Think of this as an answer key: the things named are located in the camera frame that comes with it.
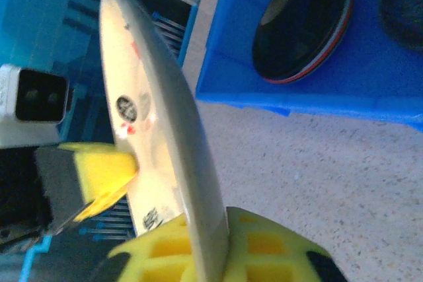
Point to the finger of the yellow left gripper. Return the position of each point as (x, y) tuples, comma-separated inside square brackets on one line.
[(102, 203), (99, 166)]

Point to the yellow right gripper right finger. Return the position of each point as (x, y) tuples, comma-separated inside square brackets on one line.
[(274, 252)]

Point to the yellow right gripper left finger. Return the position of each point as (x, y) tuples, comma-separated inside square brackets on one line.
[(158, 259)]

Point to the cream floral round plate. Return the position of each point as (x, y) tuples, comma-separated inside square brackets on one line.
[(158, 113)]

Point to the blue plastic bin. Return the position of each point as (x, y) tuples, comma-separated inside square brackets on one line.
[(363, 90)]

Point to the blue table edge strip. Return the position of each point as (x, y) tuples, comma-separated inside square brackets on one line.
[(190, 31)]

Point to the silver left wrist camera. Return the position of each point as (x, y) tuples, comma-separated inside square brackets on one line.
[(33, 103)]

